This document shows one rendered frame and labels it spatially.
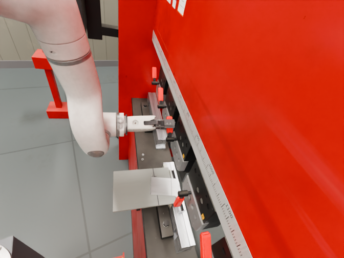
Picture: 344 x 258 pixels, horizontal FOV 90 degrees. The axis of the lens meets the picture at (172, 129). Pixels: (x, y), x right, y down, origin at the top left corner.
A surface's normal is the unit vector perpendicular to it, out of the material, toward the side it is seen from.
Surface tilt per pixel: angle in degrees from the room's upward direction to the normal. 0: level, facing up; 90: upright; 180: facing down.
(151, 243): 0
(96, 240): 0
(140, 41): 90
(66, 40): 94
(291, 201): 90
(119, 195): 0
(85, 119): 53
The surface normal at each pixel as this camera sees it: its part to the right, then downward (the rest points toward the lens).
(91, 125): 0.33, 0.29
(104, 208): 0.21, -0.70
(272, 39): -0.95, 0.00
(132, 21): 0.22, 0.71
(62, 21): 0.70, 0.63
